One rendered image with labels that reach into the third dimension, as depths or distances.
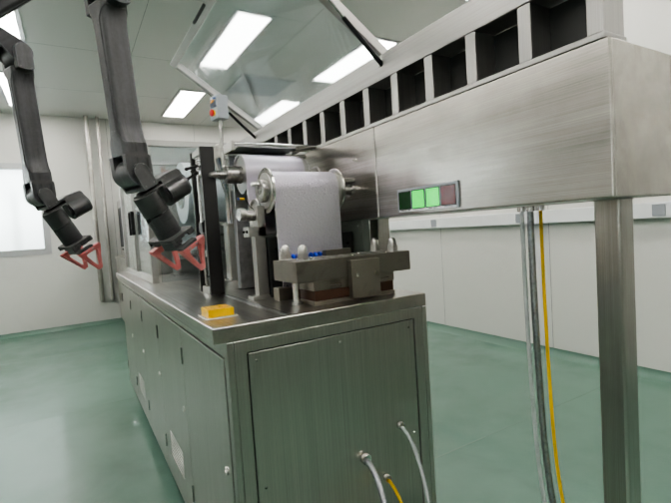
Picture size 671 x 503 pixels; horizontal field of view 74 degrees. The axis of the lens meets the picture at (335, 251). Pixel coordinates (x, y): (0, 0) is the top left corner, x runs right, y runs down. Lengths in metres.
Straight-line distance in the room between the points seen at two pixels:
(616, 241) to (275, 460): 0.96
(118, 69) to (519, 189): 0.90
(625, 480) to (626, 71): 0.89
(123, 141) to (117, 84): 0.12
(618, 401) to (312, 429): 0.74
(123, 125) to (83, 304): 5.93
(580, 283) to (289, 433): 2.90
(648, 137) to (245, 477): 1.17
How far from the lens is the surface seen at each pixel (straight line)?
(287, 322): 1.15
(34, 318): 6.93
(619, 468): 1.32
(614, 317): 1.20
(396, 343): 1.36
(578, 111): 1.04
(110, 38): 1.10
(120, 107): 1.06
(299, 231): 1.44
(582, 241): 3.73
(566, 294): 3.84
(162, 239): 1.07
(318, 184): 1.48
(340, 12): 1.50
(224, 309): 1.22
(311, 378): 1.22
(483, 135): 1.18
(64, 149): 6.97
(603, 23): 1.07
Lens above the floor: 1.12
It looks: 3 degrees down
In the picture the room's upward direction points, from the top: 4 degrees counter-clockwise
